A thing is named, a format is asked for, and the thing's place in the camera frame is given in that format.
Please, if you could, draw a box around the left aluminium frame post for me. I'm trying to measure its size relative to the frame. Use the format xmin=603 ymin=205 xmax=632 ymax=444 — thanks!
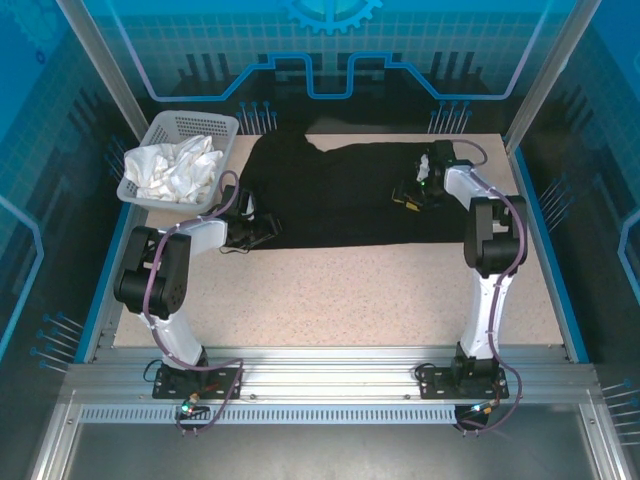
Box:
xmin=53 ymin=0 xmax=170 ymax=157

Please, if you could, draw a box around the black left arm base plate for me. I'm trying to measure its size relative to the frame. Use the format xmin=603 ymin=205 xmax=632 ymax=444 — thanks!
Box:
xmin=152 ymin=367 xmax=245 ymax=400

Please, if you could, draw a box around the grey plastic laundry basket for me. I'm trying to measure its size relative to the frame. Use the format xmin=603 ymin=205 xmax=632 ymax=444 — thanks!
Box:
xmin=116 ymin=110 xmax=240 ymax=218

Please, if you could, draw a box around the right aluminium frame post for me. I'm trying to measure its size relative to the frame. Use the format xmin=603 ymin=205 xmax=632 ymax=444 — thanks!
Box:
xmin=501 ymin=0 xmax=605 ymax=155

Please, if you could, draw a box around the slotted grey cable duct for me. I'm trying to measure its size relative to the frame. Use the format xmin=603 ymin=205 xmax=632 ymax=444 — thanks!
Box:
xmin=79 ymin=405 xmax=459 ymax=425

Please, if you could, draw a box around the black floral print t-shirt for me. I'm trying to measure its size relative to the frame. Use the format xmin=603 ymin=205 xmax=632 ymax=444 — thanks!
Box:
xmin=238 ymin=130 xmax=469 ymax=250

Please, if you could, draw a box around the crumpled white t-shirt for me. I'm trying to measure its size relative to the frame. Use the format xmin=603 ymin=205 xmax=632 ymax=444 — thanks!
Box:
xmin=123 ymin=133 xmax=225 ymax=205

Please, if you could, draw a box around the aluminium mounting rail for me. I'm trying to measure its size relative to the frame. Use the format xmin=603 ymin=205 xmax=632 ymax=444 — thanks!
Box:
xmin=62 ymin=346 xmax=599 ymax=405

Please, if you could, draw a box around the aluminium frame post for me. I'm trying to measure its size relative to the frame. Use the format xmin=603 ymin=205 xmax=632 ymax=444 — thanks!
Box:
xmin=53 ymin=0 xmax=170 ymax=157
xmin=501 ymin=0 xmax=605 ymax=155

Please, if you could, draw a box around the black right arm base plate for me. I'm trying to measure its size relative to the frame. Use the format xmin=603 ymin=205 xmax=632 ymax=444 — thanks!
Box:
xmin=417 ymin=366 xmax=510 ymax=400

